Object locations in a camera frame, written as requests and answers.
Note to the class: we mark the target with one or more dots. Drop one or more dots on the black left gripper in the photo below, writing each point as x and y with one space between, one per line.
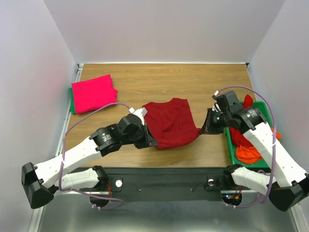
148 140

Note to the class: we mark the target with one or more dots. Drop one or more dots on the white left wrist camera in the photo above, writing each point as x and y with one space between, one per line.
141 112

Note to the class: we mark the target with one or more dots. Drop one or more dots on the green plastic bin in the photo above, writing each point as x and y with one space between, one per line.
231 148

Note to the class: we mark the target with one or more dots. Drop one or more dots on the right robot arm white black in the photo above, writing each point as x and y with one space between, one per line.
288 183

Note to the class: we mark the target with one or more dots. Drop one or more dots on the aluminium frame rail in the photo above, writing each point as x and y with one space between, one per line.
90 181

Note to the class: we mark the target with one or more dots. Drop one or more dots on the folded green t-shirt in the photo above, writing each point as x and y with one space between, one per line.
72 107

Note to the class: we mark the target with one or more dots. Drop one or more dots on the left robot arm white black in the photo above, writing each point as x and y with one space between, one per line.
43 181

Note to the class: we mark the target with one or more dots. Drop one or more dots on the orange t-shirt in bin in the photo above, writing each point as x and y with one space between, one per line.
248 155

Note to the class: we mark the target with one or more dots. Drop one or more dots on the dark red t-shirt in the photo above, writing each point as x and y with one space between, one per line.
171 123

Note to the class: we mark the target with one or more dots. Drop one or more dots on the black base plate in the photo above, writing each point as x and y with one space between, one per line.
168 184

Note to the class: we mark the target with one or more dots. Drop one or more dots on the folded pink t-shirt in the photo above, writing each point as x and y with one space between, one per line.
93 94

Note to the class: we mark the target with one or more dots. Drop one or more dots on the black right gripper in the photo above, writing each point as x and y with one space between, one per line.
210 122

